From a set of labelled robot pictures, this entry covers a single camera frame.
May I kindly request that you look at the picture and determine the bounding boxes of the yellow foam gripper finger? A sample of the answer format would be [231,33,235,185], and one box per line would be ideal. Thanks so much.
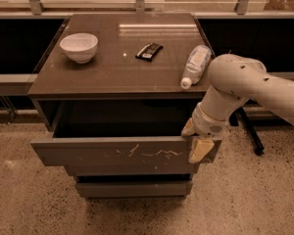
[181,118,195,136]
[188,137,215,164]

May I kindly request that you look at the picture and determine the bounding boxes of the grey bottom drawer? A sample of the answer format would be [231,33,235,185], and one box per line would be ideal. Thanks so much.
[75,180,193,199]

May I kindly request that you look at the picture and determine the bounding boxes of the white ceramic bowl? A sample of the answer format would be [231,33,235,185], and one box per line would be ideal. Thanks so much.
[60,33,99,64]

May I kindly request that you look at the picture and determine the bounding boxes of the clear plastic water bottle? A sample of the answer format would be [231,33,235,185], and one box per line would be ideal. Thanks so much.
[180,45,212,89]

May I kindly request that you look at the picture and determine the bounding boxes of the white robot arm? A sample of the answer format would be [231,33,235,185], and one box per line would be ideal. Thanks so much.
[181,54,294,164]

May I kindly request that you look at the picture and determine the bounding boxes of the grey drawer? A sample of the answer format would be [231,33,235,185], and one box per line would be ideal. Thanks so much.
[29,101,223,176]
[75,180,193,199]

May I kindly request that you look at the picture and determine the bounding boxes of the black snack bar wrapper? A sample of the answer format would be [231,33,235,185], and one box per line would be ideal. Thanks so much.
[135,42,163,62]

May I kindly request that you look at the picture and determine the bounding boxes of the grey drawer cabinet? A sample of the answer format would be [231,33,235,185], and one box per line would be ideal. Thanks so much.
[27,13,227,200]

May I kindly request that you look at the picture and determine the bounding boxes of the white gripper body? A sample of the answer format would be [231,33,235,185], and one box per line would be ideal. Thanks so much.
[191,103,225,136]

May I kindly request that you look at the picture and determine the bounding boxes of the black stand leg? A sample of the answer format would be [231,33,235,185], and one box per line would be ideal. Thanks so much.
[229,108,265,156]

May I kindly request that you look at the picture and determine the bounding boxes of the grey top drawer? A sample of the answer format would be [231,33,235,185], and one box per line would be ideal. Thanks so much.
[29,101,223,176]

